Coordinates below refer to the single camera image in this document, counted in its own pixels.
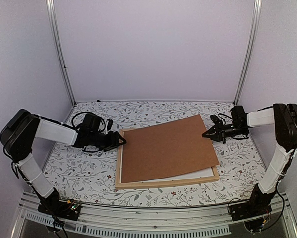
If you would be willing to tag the photo with white border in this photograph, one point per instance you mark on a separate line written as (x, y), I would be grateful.
(188, 176)

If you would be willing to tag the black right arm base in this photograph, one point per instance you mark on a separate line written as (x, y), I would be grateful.
(258, 204)

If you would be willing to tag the left aluminium corner post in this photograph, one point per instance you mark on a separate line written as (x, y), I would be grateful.
(56, 38)

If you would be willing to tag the light wooden picture frame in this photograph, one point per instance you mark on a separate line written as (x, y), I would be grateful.
(163, 183)

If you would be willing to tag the aluminium corner post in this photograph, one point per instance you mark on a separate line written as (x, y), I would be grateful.
(56, 38)
(249, 50)

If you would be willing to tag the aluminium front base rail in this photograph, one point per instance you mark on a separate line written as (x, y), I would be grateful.
(104, 221)

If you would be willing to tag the floral patterned table cover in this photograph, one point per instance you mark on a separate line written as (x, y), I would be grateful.
(90, 177)

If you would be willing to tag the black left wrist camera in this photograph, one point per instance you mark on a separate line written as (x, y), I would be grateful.
(91, 123)

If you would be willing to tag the brown backing board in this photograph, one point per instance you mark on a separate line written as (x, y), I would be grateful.
(166, 150)

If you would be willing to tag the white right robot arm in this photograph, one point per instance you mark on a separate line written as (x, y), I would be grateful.
(284, 119)

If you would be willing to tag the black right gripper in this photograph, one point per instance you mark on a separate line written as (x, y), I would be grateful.
(220, 134)

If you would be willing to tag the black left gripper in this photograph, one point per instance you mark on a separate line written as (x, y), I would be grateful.
(113, 144)

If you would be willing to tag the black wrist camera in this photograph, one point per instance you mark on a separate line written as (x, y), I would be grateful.
(91, 123)
(238, 117)

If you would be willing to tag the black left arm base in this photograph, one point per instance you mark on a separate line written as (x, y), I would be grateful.
(52, 205)

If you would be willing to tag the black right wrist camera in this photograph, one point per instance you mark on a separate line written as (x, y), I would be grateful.
(238, 117)

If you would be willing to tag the right aluminium corner post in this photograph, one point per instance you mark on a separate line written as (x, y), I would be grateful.
(249, 50)

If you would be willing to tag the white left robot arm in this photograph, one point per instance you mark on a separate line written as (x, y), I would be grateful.
(20, 134)

